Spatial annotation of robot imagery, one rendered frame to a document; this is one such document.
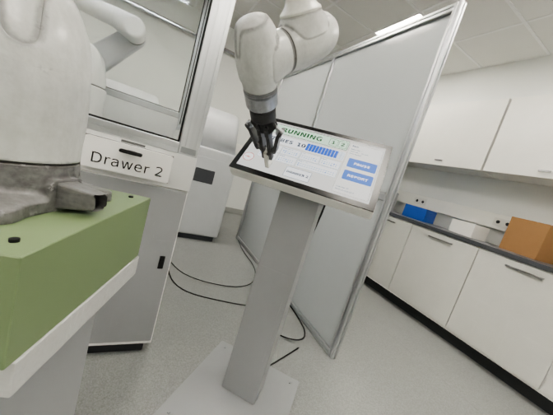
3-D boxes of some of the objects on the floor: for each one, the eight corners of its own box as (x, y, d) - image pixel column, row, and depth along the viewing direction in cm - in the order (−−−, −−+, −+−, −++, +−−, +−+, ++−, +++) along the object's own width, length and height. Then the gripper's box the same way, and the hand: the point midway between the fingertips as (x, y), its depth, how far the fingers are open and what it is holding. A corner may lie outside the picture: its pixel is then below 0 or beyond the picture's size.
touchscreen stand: (261, 500, 81) (370, 189, 67) (150, 421, 94) (222, 146, 79) (297, 386, 129) (366, 191, 114) (220, 345, 141) (273, 163, 126)
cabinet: (151, 355, 122) (192, 193, 110) (-245, 384, 73) (-248, 100, 62) (151, 263, 205) (174, 165, 193) (-35, 249, 156) (-18, 117, 145)
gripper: (288, 102, 73) (289, 162, 92) (248, 93, 76) (257, 153, 96) (277, 118, 69) (281, 177, 88) (235, 108, 72) (247, 167, 92)
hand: (267, 157), depth 89 cm, fingers closed
